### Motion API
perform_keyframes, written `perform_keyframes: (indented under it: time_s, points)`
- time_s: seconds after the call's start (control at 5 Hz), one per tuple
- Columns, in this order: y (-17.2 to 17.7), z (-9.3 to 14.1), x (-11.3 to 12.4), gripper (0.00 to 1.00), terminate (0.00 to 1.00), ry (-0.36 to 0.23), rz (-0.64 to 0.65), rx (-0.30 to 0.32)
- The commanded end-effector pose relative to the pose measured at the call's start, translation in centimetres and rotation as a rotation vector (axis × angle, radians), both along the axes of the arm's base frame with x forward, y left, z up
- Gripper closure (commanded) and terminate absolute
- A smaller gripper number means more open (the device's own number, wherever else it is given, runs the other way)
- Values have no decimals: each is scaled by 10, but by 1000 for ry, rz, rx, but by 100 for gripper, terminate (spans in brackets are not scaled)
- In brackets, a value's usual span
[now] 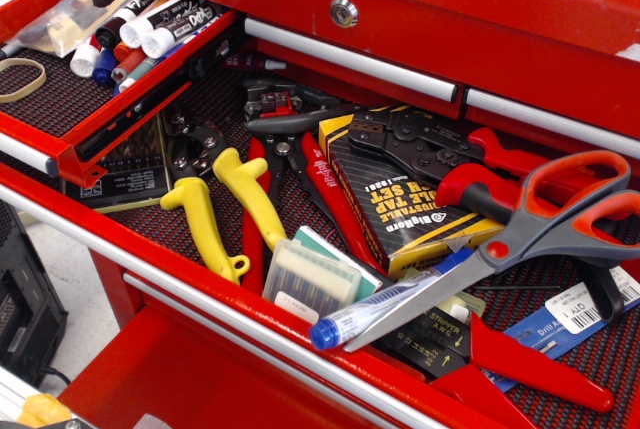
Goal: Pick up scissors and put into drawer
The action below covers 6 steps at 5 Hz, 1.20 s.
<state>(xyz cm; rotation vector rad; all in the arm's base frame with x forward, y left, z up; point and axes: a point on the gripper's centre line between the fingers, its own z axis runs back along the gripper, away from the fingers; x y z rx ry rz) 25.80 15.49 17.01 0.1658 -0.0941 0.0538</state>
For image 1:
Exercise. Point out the red and grey scissors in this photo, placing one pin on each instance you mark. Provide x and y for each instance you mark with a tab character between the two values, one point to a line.
533	230

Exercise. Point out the small open upper drawer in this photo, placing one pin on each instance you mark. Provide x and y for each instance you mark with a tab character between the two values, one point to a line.
63	129

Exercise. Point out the clear plastic bag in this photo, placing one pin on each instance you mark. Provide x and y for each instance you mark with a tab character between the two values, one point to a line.
69	23

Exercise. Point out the black cap Expo marker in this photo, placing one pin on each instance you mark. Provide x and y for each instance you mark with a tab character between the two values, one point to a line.
108	34

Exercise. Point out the white cap Expo marker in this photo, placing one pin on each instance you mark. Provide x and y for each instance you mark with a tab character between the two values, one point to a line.
132	32

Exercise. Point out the white cap marker front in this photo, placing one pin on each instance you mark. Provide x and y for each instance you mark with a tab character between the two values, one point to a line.
159	41

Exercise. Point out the white cap marker left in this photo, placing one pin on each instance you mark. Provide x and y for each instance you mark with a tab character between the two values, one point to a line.
85	58

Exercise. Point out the blue cap marker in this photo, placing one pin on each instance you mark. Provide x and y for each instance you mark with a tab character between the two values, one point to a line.
105	64

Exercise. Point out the red brown marker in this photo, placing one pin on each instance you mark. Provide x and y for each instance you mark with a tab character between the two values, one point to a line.
127	65

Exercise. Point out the tan rubber band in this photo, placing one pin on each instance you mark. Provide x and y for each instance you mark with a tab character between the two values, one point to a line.
29	76

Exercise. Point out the black drill bit index box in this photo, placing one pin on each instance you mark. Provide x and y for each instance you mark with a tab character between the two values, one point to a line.
137	174

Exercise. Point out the silver keyhole lock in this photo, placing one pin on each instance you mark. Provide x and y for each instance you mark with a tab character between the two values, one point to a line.
344	13

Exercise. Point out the black device on floor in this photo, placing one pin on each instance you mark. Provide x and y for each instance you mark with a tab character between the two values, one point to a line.
33	320

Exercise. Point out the clear drill bit case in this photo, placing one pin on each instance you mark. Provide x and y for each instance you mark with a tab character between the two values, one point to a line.
308	284

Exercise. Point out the black yellow tap set box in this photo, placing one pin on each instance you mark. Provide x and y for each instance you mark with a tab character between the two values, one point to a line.
404	228

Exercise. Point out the green white flat package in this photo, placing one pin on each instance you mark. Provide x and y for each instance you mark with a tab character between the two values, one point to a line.
371	280

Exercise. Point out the red black crimping tool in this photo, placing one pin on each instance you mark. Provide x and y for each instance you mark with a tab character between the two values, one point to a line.
469	164

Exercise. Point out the blue capped white tube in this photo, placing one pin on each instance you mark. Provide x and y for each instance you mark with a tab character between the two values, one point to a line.
351	321

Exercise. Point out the red tool chest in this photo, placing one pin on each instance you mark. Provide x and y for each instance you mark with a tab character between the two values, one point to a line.
552	76

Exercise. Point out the yellow handled tin snips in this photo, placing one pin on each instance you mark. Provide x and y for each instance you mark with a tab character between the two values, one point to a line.
194	149

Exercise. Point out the black automatic wire stripper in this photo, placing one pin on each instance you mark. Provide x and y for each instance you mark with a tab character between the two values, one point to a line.
280	107

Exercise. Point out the red handled AWG wire stripper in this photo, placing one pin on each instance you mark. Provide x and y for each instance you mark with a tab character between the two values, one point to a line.
460	358

